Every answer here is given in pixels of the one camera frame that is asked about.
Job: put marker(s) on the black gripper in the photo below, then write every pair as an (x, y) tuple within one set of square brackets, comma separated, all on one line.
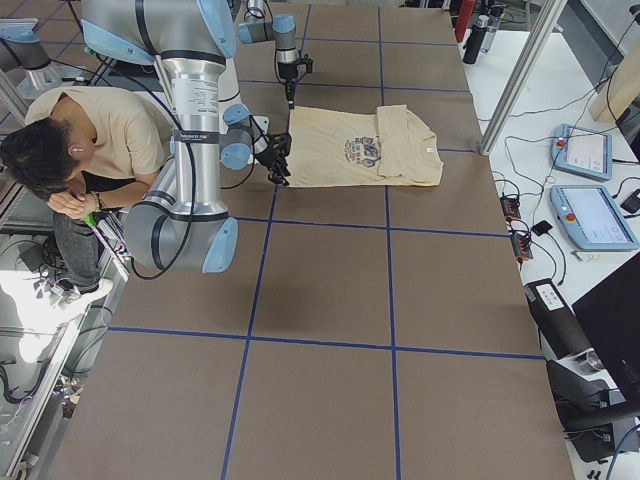
[(285, 70), (268, 151)]

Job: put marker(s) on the beige long-sleeve printed shirt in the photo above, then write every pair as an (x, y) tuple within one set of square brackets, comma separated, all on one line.
[(392, 146)]

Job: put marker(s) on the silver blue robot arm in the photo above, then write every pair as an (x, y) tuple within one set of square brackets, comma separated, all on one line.
[(261, 25), (182, 221)]

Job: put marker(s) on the black thermos bottle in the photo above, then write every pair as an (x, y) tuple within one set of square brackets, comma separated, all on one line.
[(475, 40)]

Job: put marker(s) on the seated person in beige shirt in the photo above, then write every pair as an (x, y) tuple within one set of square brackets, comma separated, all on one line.
[(85, 150)]

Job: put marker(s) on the clear water bottle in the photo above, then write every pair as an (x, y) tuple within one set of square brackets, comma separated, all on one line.
[(495, 15)]

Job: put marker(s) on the blue teach pendant tablet far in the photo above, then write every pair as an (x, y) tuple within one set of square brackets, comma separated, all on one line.
[(582, 152)]

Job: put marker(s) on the blue teach pendant tablet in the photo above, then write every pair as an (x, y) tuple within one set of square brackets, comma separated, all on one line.
[(582, 152), (591, 219)]

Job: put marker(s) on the blue teach pendant tablet near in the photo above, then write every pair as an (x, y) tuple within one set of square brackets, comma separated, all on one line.
[(591, 219)]

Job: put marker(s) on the brown paper roll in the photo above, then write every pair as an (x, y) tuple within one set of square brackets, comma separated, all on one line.
[(555, 319)]

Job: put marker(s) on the black computer monitor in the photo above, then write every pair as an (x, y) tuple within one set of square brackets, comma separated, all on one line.
[(609, 317)]

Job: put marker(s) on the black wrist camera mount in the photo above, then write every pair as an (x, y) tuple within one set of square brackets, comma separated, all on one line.
[(304, 64)]

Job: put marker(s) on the grey aluminium frame post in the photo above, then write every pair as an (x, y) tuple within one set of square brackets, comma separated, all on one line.
[(532, 49)]

